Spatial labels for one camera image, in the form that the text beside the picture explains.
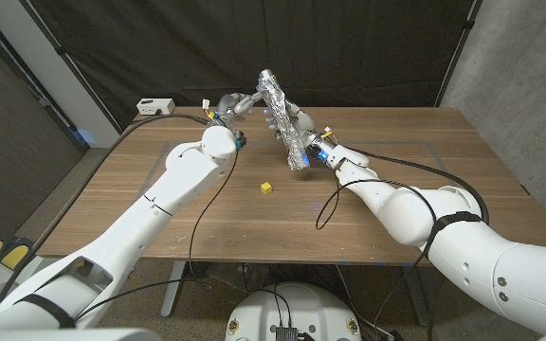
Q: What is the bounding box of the black backdrop stand pole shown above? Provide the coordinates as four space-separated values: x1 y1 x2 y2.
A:
19 0 122 136
433 0 483 108

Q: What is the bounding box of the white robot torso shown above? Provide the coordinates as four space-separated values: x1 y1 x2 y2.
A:
225 282 362 341

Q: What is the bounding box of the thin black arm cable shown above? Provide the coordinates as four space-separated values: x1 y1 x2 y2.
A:
315 178 438 232
73 150 241 323

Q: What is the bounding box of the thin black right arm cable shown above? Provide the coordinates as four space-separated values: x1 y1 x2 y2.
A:
315 178 438 232

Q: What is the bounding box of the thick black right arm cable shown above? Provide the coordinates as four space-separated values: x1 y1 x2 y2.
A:
346 146 491 335

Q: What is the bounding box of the aluminum foil roll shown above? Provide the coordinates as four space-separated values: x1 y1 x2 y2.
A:
256 68 311 171

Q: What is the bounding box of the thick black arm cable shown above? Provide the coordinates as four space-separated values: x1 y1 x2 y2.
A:
346 146 491 335
0 112 212 314

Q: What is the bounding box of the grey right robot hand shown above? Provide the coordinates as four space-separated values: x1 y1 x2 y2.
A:
263 99 331 160

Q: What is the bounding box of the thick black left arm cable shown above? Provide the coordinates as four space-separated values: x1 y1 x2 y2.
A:
0 112 212 314

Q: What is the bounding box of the grey table leg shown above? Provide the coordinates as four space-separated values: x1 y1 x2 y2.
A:
160 260 188 318
400 265 433 327

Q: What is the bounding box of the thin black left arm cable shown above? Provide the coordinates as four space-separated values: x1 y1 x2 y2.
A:
73 150 241 323

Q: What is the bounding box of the white power strip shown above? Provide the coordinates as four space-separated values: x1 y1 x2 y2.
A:
136 98 176 117

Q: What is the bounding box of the black power strip cable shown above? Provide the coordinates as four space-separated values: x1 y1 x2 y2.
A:
130 109 163 125

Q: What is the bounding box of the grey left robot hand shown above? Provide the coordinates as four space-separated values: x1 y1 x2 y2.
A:
215 90 267 136

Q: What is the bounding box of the black backdrop curtain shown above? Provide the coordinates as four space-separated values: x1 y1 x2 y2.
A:
19 0 476 132

